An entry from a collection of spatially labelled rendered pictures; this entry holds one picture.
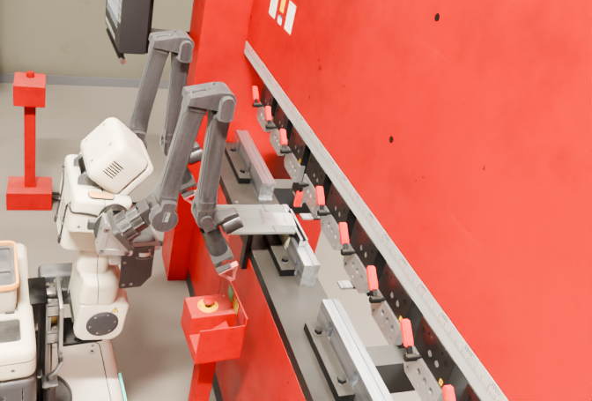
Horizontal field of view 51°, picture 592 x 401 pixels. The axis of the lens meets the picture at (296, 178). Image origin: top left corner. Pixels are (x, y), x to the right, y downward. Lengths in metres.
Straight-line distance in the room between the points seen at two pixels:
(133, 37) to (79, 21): 2.67
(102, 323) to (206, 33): 1.35
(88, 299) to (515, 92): 1.45
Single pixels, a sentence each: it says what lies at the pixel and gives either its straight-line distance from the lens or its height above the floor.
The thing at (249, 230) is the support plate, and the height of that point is 1.00.
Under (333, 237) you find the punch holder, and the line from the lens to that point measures 1.90.
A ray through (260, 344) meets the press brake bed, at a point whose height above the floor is 0.66.
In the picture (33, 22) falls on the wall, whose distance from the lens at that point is 5.57.
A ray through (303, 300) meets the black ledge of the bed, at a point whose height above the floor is 0.88.
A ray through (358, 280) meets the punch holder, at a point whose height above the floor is 1.21.
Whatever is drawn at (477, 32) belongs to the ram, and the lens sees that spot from 1.36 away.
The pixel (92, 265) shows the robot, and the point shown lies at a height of 0.94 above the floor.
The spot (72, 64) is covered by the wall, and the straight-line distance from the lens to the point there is 5.71.
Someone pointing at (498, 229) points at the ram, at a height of 1.66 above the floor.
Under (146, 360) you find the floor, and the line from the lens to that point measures 3.08.
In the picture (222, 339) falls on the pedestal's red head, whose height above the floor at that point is 0.76.
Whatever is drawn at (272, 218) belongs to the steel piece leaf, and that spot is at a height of 1.00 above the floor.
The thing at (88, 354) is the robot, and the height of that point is 0.28.
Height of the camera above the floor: 2.23
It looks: 28 degrees down
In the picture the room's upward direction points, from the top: 13 degrees clockwise
